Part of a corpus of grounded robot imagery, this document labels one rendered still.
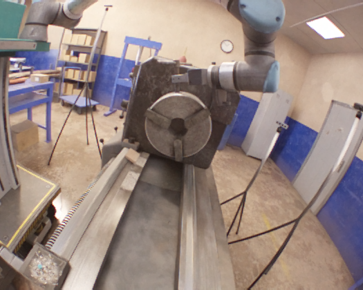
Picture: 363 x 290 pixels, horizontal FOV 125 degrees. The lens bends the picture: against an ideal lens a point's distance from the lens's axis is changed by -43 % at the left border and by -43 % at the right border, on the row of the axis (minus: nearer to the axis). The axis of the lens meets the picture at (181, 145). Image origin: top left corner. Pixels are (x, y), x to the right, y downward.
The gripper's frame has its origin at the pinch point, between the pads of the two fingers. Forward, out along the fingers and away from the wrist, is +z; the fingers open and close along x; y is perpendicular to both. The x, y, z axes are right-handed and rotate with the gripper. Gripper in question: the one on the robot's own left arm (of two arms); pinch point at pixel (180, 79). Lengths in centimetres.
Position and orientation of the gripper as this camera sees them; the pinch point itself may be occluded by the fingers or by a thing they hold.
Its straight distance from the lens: 61.6
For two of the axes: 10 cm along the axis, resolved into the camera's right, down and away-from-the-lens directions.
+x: -6.1, 3.3, -7.2
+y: -0.7, -9.3, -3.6
